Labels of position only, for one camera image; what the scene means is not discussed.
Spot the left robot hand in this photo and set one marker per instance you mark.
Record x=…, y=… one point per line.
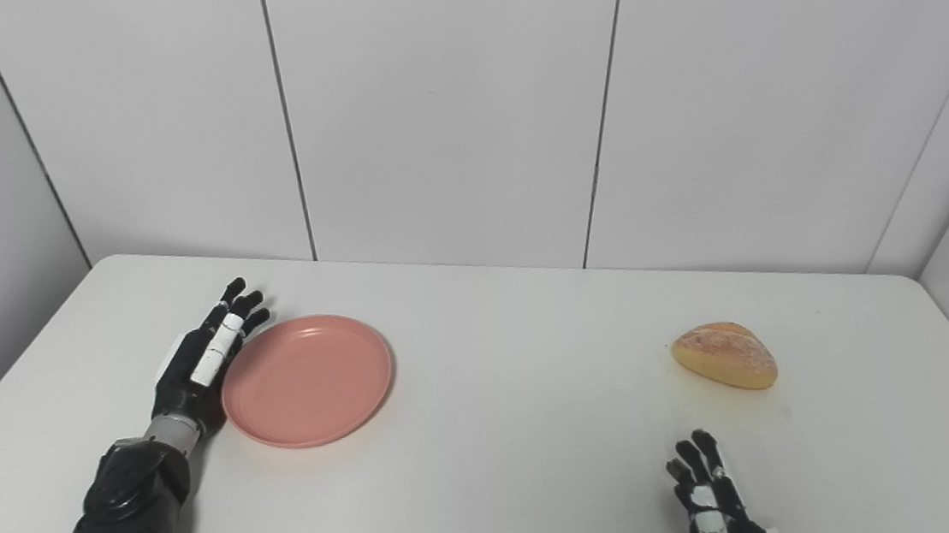
x=204, y=363

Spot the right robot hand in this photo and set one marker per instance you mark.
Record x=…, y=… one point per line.
x=714, y=503

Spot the pink plate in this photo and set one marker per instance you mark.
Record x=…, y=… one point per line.
x=308, y=381

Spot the bread roll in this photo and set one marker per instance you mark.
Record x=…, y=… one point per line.
x=724, y=355

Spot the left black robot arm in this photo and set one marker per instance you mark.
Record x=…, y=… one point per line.
x=123, y=520

